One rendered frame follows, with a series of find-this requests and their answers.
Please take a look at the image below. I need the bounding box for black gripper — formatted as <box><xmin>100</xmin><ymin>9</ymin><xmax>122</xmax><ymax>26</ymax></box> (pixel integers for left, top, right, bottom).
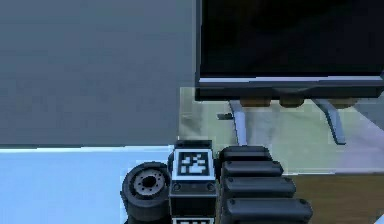
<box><xmin>120</xmin><ymin>161</ymin><xmax>172</xmax><ymax>224</ymax></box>

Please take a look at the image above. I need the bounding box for pale glass-top television stand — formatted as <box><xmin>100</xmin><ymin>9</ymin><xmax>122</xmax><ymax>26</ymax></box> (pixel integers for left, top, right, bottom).
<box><xmin>177</xmin><ymin>87</ymin><xmax>384</xmax><ymax>224</ymax></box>

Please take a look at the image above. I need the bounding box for black television set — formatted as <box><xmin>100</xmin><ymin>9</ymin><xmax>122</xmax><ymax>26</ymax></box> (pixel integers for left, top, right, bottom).
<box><xmin>194</xmin><ymin>0</ymin><xmax>384</xmax><ymax>146</ymax></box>

